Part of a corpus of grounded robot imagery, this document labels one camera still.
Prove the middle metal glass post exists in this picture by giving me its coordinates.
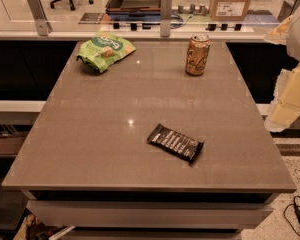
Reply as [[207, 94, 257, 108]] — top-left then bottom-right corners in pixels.
[[160, 0, 172, 37]]

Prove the gold soda can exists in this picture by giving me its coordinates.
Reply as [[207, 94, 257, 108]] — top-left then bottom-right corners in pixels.
[[185, 34, 211, 76]]

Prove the black rxbar chocolate wrapper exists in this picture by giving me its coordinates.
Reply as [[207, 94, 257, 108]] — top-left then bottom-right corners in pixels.
[[147, 124, 204, 163]]

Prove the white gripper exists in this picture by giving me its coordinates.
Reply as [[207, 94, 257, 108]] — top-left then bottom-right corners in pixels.
[[264, 6, 300, 132]]

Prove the brown cardboard box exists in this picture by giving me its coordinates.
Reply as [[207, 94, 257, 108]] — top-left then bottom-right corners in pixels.
[[209, 0, 251, 21]]

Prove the left metal glass post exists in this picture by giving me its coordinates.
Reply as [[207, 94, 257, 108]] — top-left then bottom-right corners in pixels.
[[27, 0, 52, 36]]

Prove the green rice chip bag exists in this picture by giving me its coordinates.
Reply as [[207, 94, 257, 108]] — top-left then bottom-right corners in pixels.
[[77, 31, 136, 73]]

